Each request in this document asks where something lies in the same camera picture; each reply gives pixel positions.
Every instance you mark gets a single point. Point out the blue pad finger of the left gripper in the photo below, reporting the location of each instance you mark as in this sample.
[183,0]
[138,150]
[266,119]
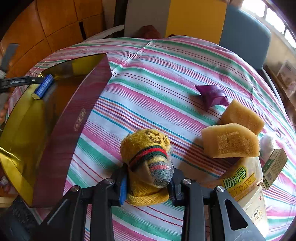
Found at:
[40,91]

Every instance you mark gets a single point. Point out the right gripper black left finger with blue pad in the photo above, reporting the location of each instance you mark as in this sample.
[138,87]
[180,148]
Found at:
[67,220]

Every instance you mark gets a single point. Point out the green white medicine box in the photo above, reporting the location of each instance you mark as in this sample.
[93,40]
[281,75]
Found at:
[273,167]

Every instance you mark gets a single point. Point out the yellow striped knitted sock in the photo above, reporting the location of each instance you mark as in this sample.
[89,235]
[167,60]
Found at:
[147,153]

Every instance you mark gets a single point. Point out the blue upholstered chair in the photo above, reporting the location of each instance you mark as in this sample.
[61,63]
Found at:
[245,36]

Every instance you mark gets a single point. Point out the yellow headboard panel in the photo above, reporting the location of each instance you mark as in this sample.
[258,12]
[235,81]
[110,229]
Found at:
[203,19]

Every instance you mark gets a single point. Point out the white plastic wrapped ball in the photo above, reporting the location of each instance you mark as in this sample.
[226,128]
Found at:
[266,146]

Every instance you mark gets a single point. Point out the grey headboard panel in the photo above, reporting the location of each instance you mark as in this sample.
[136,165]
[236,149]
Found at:
[141,13]

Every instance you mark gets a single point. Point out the maroon gold gift box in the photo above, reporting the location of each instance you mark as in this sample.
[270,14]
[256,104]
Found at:
[40,135]

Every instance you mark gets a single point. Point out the striped pink green bedsheet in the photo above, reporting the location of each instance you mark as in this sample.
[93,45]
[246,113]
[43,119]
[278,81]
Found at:
[153,85]

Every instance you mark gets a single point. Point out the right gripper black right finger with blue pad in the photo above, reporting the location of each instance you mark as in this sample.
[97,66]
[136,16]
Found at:
[228,221]

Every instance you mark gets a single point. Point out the yellow sponge block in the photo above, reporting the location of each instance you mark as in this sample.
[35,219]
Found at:
[229,141]
[238,113]

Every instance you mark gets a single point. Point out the purple snack packet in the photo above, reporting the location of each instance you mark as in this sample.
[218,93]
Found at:
[212,95]

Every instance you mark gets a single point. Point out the yellow green snack bag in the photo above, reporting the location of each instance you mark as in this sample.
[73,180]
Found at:
[240,179]

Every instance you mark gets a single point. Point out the white red paper box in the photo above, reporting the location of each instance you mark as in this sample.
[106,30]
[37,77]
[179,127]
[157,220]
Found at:
[254,206]

